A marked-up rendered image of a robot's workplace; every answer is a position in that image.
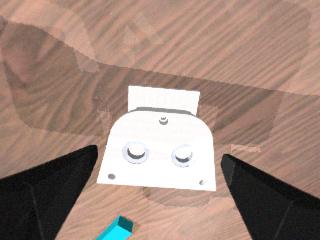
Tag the cyan long rectangular bar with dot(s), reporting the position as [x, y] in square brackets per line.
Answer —
[120, 229]

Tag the white plate with two round holes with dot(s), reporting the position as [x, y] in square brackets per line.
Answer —
[161, 138]

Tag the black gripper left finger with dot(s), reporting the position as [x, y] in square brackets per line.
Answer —
[35, 203]

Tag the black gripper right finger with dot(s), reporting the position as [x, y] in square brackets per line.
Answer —
[271, 208]

